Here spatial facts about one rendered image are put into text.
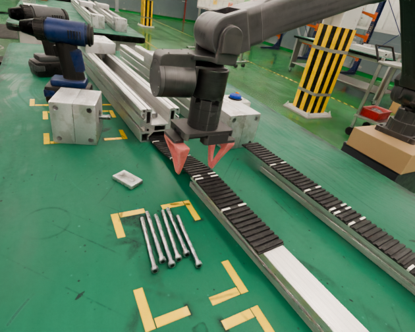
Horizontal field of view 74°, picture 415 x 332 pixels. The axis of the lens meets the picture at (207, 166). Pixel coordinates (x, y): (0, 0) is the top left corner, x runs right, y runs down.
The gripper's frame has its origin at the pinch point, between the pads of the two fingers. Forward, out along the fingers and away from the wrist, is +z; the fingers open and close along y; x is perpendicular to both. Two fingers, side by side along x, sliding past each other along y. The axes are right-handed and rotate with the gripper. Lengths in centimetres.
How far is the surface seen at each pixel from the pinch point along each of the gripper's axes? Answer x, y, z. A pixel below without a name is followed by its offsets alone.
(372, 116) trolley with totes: -105, -302, 48
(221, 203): 11.9, 1.5, 0.0
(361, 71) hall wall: -411, -807, 61
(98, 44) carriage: -75, 1, -8
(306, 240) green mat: 22.4, -10.0, 3.1
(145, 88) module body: -34.8, -2.4, -4.7
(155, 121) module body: -19.9, 0.3, -1.2
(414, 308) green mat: 38.1, -14.7, 3.1
